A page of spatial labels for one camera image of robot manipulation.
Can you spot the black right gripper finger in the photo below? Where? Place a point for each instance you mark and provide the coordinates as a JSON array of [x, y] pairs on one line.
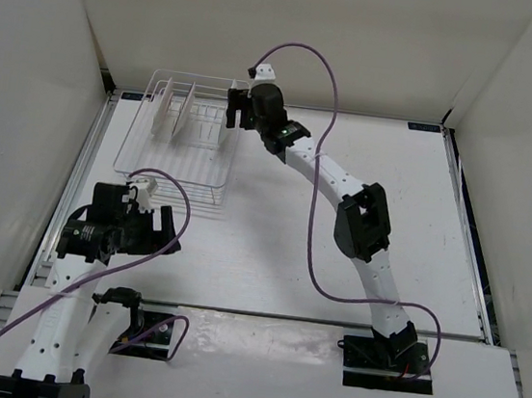
[[246, 119], [237, 107]]

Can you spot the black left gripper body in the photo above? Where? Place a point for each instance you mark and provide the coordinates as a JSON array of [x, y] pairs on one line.
[[138, 231]]

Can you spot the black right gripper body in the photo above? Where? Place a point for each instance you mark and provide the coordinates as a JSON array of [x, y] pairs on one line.
[[259, 126]]

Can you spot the white plate with dark rim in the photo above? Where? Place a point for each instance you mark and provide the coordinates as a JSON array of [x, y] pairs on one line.
[[224, 131]]

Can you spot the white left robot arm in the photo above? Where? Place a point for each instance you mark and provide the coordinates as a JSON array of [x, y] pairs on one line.
[[77, 330]]

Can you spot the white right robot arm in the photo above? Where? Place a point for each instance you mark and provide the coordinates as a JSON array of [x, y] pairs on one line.
[[362, 226]]

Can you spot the white plate middle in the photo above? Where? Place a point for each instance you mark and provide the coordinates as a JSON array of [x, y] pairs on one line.
[[184, 111]]

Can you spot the white plate far left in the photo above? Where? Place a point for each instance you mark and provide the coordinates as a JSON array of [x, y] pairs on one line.
[[163, 107]]

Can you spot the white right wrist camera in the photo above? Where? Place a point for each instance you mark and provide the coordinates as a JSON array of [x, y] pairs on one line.
[[261, 74]]

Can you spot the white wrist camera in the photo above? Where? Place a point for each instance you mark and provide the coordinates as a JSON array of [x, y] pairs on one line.
[[261, 74], [142, 189]]

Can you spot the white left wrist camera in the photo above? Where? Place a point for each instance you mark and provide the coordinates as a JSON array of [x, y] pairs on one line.
[[142, 189]]

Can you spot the white wire dish rack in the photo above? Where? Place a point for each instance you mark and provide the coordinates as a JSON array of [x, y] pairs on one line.
[[194, 159]]

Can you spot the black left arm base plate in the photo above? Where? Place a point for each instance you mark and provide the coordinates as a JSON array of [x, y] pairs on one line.
[[156, 345]]

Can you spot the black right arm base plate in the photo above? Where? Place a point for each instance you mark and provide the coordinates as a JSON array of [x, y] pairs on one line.
[[367, 365]]

